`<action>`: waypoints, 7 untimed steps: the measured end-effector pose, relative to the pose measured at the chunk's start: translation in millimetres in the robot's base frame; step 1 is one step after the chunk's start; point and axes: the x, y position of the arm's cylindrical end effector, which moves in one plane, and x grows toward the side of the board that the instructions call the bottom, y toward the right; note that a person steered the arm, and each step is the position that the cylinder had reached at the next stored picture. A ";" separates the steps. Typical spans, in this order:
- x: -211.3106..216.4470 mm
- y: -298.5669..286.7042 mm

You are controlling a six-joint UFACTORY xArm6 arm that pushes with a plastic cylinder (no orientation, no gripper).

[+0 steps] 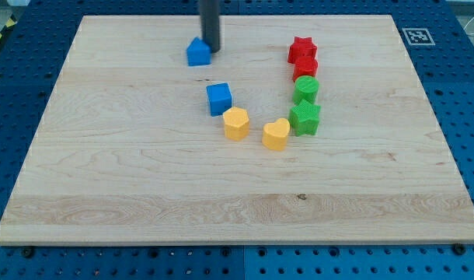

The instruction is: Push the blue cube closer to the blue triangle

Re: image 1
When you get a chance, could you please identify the blue cube block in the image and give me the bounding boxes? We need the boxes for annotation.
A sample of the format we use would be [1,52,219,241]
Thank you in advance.
[206,83,232,117]

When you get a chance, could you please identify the yellow hexagon block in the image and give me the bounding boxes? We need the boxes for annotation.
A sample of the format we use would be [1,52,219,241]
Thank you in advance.
[222,107,249,141]

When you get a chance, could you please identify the yellow heart block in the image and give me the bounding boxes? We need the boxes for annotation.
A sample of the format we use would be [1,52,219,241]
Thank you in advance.
[262,118,291,151]

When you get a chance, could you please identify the green star block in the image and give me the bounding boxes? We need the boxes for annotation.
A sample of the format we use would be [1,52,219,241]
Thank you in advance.
[288,100,321,136]

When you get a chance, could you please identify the light wooden board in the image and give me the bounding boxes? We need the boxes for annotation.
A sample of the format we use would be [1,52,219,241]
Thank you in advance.
[0,15,474,246]

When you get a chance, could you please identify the green cylinder block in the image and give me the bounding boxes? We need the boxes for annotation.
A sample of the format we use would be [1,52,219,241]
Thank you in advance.
[292,75,319,105]

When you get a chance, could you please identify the red cylinder block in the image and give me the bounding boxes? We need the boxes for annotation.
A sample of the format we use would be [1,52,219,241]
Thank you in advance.
[292,56,319,82]

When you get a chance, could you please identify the red star block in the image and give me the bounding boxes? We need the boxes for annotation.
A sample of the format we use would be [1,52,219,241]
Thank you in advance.
[288,37,318,64]

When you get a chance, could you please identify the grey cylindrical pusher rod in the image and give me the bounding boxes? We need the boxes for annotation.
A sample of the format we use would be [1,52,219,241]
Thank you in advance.
[198,0,221,54]

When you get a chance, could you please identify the white fiducial marker tag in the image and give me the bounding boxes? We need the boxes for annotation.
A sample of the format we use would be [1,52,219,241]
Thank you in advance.
[403,28,435,46]

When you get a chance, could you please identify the black yellow hazard tape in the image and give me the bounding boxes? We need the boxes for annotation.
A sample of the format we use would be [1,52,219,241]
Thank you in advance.
[0,14,18,51]

